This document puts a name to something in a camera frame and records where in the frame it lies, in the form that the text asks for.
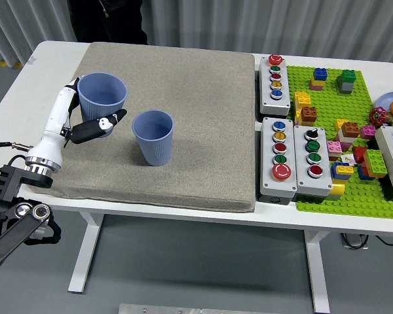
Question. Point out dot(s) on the grey toy brick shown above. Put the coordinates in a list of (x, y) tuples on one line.
[(346, 87)]

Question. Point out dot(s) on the person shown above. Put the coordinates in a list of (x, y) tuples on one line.
[(108, 19)]

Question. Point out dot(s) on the magenta toy brick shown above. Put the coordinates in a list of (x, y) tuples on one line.
[(368, 131)]

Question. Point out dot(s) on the grey selector switch control box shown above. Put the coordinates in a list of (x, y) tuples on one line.
[(324, 183)]

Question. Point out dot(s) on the blue toy brick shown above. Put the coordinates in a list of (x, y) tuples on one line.
[(336, 175), (320, 74)]

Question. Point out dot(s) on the large green toy brick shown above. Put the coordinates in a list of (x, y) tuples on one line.
[(375, 161)]

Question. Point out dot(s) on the grey five-button control box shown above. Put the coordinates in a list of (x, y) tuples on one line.
[(268, 163), (267, 98)]

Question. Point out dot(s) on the grey-brown fabric mat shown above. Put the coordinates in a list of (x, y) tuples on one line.
[(190, 108)]

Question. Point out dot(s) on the green studded baseplate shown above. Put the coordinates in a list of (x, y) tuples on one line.
[(330, 101)]

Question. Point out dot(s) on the yellow round toy brick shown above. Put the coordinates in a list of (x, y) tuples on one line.
[(337, 189)]

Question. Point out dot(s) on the white pleated curtain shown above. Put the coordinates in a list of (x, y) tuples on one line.
[(249, 19)]

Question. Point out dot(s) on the blue ribbed plastic cup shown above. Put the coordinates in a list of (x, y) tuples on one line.
[(155, 144), (101, 98)]

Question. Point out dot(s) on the brown toy brick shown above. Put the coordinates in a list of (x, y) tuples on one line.
[(350, 129), (309, 114)]

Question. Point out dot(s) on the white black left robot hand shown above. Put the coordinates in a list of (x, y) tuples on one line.
[(55, 121)]

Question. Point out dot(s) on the white table leg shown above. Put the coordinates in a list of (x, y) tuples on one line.
[(83, 255), (317, 278)]

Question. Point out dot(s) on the grey control box green buttons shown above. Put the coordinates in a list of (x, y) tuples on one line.
[(389, 153)]

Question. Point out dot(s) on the red toy brick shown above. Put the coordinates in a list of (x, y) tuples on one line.
[(359, 153)]

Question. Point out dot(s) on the small green toy brick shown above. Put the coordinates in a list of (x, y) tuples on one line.
[(349, 75)]

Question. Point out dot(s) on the white paper label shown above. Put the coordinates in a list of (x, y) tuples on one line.
[(347, 159)]

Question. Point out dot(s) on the brass valve red handwheel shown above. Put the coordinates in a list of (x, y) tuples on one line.
[(377, 116)]

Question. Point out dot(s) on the light blue plate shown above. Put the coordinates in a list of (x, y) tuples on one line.
[(385, 98)]

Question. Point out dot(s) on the pink toy brick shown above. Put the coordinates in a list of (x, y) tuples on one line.
[(315, 87), (334, 147)]

